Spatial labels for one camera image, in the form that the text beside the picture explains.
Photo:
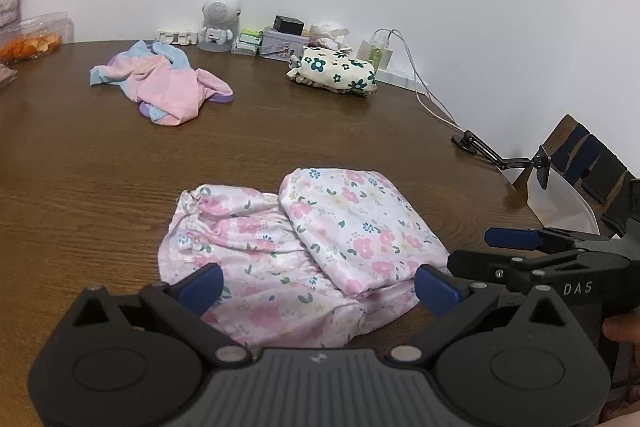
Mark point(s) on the clear container with orange peels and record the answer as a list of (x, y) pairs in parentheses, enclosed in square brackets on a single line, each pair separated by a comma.
[(30, 44)]

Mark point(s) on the white robot-shaped speaker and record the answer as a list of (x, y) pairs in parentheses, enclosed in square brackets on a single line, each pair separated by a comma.
[(219, 19)]

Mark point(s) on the crumpled white tissue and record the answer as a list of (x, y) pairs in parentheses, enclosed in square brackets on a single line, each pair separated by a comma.
[(327, 34)]

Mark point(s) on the pink floral shirt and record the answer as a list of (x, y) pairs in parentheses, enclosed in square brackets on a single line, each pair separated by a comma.
[(350, 227)]

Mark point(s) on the pastel pink blue garment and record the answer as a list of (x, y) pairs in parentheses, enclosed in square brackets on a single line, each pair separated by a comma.
[(165, 82)]

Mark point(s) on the white paper bag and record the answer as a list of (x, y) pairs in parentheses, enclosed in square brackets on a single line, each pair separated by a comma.
[(560, 207)]

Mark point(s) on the black jointed stand arm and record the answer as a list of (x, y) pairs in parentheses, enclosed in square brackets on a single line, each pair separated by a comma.
[(492, 154)]

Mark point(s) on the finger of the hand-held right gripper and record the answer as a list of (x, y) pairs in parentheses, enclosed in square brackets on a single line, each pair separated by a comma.
[(510, 238), (500, 272)]

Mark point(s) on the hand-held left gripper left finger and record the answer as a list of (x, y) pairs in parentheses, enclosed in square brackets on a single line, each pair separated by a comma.
[(206, 287)]

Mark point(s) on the person's right hand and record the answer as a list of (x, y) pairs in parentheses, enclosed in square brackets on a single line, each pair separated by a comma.
[(622, 329)]

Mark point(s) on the cream green floral pouch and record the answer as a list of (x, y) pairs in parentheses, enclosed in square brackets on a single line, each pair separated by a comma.
[(335, 69)]

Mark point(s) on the white power strip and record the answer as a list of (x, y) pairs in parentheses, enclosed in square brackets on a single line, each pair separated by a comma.
[(177, 37)]

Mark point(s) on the black charger block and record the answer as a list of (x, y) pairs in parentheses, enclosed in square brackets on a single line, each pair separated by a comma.
[(289, 25)]

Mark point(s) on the white adapter on power strip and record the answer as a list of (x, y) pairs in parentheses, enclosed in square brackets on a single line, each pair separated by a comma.
[(380, 54)]

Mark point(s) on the grey tin box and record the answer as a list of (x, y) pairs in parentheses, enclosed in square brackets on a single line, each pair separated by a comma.
[(282, 44)]

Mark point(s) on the wooden chair with dark cushions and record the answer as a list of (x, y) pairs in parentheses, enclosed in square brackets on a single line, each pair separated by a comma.
[(585, 152)]

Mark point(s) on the green white small boxes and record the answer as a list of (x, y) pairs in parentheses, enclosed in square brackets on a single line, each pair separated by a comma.
[(248, 42)]

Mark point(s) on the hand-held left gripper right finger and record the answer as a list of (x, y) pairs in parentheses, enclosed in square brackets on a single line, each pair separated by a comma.
[(437, 289)]

